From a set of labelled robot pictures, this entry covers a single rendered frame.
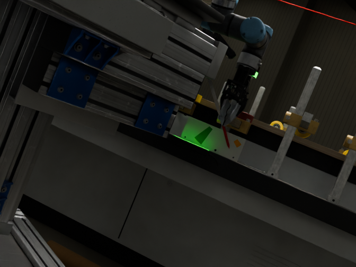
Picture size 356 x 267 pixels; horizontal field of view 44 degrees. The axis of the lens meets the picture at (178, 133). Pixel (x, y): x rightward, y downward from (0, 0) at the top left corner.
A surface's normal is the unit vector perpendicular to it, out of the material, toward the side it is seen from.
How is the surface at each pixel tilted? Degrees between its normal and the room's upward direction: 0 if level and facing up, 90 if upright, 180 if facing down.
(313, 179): 90
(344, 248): 90
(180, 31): 90
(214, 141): 90
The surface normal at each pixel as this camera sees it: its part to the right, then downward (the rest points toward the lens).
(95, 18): 0.59, 0.28
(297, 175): -0.25, -0.06
